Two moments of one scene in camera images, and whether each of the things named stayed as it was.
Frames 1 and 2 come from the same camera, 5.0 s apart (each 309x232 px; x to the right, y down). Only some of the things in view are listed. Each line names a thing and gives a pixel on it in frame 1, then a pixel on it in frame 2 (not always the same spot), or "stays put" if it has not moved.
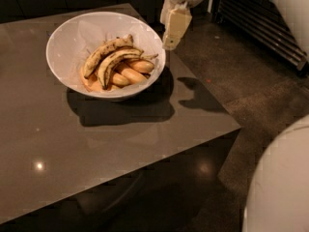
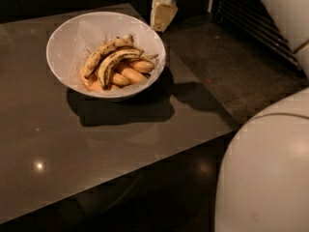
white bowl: x=70 y=42 stays put
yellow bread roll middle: x=133 y=76 stays put
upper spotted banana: x=105 y=46 stays put
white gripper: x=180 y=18 → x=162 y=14
